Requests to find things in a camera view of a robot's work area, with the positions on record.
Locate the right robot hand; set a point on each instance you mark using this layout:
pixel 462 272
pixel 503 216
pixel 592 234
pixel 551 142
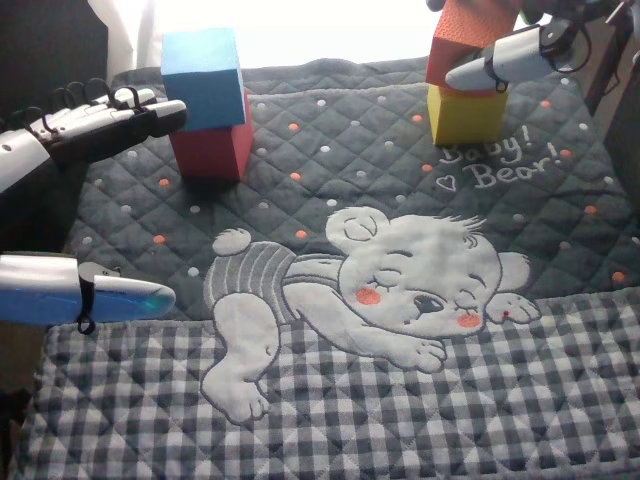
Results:
pixel 515 57

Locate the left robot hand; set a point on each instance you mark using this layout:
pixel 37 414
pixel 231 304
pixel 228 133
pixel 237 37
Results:
pixel 30 145

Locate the orange foam cube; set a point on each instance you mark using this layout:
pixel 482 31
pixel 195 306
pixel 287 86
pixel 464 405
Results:
pixel 465 30

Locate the blue foam cube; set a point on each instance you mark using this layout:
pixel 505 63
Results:
pixel 200 75

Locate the yellow foam cube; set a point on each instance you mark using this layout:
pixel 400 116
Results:
pixel 467 117

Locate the red foam cube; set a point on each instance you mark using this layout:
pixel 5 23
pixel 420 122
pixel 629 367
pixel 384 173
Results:
pixel 210 155

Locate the black stand pole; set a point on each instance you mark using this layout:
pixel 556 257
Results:
pixel 607 70

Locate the black panel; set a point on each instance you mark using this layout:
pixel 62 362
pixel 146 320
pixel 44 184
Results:
pixel 50 45

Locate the white curtain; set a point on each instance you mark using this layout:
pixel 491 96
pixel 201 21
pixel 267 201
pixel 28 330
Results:
pixel 325 30

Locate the grey quilt with printed bear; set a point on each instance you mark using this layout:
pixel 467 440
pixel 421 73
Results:
pixel 350 410

